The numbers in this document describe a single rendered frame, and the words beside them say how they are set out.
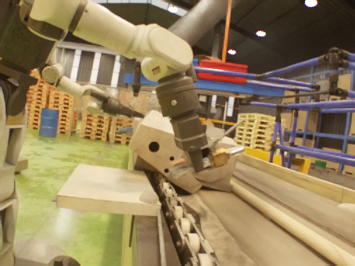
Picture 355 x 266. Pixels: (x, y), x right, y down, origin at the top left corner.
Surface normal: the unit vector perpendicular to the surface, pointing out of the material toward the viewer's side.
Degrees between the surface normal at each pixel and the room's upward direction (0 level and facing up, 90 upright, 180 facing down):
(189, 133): 90
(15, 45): 109
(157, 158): 90
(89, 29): 128
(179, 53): 79
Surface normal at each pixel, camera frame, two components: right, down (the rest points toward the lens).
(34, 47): 0.47, 0.43
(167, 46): 0.61, -0.07
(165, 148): 0.19, 0.07
